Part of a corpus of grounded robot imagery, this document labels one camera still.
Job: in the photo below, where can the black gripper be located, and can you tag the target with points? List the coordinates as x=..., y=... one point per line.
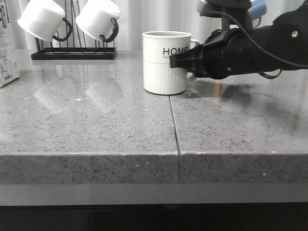
x=221, y=55

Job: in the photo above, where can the whole milk carton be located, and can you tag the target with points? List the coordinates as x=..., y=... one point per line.
x=8, y=66

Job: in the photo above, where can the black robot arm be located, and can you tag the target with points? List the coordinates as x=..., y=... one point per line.
x=282, y=45

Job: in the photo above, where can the wooden mug tree stand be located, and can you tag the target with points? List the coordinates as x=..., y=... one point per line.
x=218, y=88

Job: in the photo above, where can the cream HOME mug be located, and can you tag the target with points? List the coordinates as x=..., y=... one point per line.
x=158, y=46

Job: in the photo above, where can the blue hanging mug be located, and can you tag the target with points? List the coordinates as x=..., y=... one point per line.
x=257, y=10

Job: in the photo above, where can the white mug right hanging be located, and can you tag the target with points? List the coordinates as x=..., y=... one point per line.
x=99, y=20

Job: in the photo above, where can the white mug hanging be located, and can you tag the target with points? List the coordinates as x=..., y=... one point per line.
x=99, y=20
x=42, y=19

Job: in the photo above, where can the white mug left hanging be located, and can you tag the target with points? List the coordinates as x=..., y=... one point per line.
x=42, y=19

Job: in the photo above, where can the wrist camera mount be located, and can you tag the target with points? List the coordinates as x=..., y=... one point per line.
x=231, y=12

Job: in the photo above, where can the black wire mug rack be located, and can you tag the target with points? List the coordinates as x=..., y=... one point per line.
x=79, y=46

